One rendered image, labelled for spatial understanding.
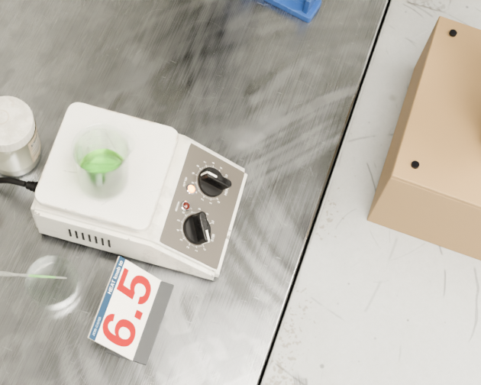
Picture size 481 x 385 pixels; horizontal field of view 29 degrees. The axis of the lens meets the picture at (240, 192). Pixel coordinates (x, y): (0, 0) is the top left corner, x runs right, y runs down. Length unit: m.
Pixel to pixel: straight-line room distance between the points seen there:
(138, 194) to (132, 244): 0.05
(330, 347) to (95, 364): 0.24
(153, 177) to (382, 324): 0.29
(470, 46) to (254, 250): 0.32
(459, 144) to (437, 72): 0.09
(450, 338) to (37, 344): 0.43
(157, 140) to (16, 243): 0.19
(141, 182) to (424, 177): 0.28
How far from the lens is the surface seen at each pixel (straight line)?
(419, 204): 0.97
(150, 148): 0.94
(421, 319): 1.01
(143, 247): 0.93
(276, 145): 1.05
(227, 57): 1.11
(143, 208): 0.92
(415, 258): 1.03
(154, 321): 0.96
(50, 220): 0.95
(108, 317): 0.94
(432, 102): 0.98
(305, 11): 1.14
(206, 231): 0.94
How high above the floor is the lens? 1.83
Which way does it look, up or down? 66 degrees down
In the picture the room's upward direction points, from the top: 12 degrees clockwise
